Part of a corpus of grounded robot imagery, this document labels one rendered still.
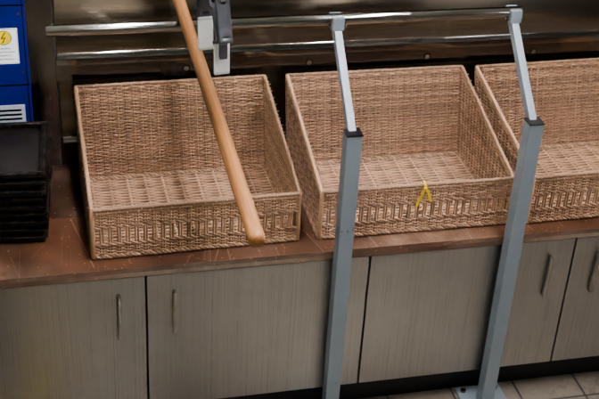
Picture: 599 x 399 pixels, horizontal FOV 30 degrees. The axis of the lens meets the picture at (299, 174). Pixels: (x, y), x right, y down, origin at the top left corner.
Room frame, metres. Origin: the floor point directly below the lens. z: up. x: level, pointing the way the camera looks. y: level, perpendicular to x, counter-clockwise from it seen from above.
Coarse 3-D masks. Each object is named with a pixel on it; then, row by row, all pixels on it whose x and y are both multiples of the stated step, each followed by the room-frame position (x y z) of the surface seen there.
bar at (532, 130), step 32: (64, 32) 2.46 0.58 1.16; (96, 32) 2.48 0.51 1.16; (128, 32) 2.50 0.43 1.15; (512, 32) 2.73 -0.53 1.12; (352, 128) 2.44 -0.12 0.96; (352, 160) 2.41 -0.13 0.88; (352, 192) 2.41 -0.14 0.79; (512, 192) 2.56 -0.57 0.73; (352, 224) 2.41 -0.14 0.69; (512, 224) 2.53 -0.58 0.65; (512, 256) 2.53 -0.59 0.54; (512, 288) 2.53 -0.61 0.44; (480, 384) 2.54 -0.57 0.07
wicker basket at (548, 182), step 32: (512, 64) 3.11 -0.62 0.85; (544, 64) 3.14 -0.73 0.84; (576, 64) 3.17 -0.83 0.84; (480, 96) 3.02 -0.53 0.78; (512, 96) 3.09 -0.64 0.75; (544, 96) 3.12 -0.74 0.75; (576, 96) 3.15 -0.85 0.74; (512, 128) 3.07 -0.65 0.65; (544, 128) 3.09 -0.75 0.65; (576, 128) 3.13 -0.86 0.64; (512, 160) 2.77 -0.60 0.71; (544, 160) 2.99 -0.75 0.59; (576, 160) 3.01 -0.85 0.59; (544, 192) 2.65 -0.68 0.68; (576, 192) 2.68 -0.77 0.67
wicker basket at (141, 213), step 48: (96, 96) 2.80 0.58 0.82; (144, 96) 2.83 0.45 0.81; (192, 96) 2.86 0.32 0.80; (240, 96) 2.90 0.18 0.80; (96, 144) 2.76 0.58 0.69; (144, 144) 2.79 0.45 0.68; (192, 144) 2.82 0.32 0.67; (96, 192) 2.66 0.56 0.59; (144, 192) 2.67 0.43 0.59; (192, 192) 2.69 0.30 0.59; (288, 192) 2.48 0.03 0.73; (96, 240) 2.42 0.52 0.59; (144, 240) 2.38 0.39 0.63; (192, 240) 2.45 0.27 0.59; (240, 240) 2.44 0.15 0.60; (288, 240) 2.48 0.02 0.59
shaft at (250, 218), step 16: (176, 0) 2.59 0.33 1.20; (192, 32) 2.40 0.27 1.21; (192, 48) 2.32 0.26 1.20; (208, 80) 2.15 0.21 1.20; (208, 96) 2.08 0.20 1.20; (208, 112) 2.04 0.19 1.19; (224, 128) 1.94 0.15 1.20; (224, 144) 1.88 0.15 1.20; (224, 160) 1.84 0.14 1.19; (240, 176) 1.76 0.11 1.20; (240, 192) 1.71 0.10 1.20; (240, 208) 1.67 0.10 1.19; (256, 224) 1.61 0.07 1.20; (256, 240) 1.58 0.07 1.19
